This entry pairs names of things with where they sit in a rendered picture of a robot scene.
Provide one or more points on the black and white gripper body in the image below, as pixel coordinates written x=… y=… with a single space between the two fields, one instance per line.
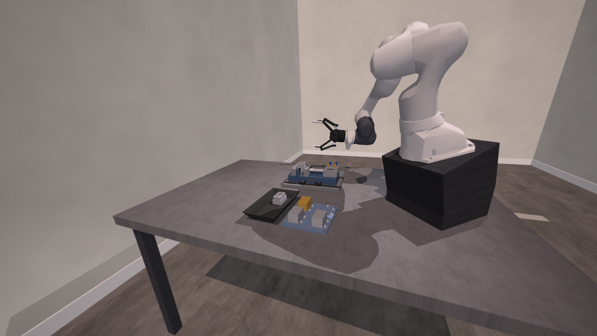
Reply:
x=340 y=135

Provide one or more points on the orange-yellow block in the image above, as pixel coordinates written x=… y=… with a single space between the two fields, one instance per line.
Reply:
x=305 y=202

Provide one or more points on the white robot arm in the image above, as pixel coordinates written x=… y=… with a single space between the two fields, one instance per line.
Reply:
x=425 y=136

